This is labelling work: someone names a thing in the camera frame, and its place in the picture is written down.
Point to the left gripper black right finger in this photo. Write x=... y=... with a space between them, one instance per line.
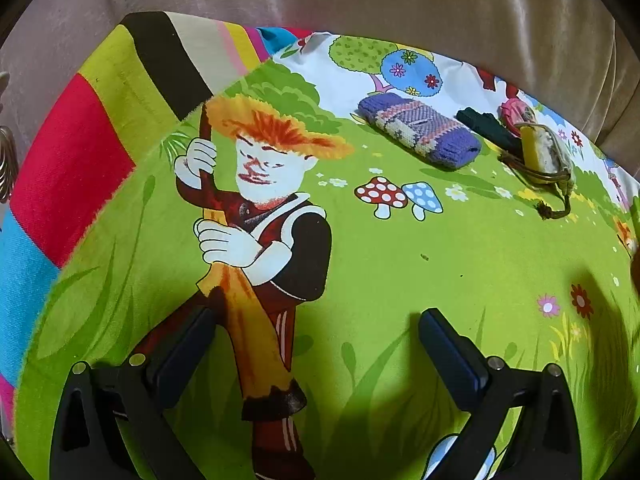
x=522 y=423

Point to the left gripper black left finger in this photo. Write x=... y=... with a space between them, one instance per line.
x=87 y=443

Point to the yellow sponge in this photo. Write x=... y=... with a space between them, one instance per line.
x=535 y=145

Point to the purple knitted sock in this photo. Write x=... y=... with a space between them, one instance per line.
x=439 y=140

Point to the grey herringbone drawstring pouch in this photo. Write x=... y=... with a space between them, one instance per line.
x=561 y=174

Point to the white dresser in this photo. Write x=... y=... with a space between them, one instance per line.
x=8 y=163

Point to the cartoon print green cloth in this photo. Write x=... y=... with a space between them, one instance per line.
x=188 y=155

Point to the dark green cloth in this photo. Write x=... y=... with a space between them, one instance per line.
x=487 y=126

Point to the beige pink curtain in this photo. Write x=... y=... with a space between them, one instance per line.
x=570 y=54

